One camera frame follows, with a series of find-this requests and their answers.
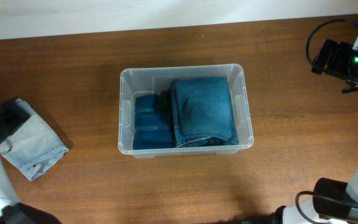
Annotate light grey jeans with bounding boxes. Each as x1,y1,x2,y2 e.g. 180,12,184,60
0,99,69,181

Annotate dark blue jeans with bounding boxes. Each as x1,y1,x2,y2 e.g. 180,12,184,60
170,77,239,147

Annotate blue cloth bundle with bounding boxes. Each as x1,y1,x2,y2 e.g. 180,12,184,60
132,94,175,150

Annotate black cloth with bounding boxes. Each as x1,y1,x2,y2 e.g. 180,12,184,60
155,89,172,126

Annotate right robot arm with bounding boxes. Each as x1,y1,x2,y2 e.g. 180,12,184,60
252,39,358,223

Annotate clear plastic storage bin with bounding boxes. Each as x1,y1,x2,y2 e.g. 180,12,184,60
117,63,254,158

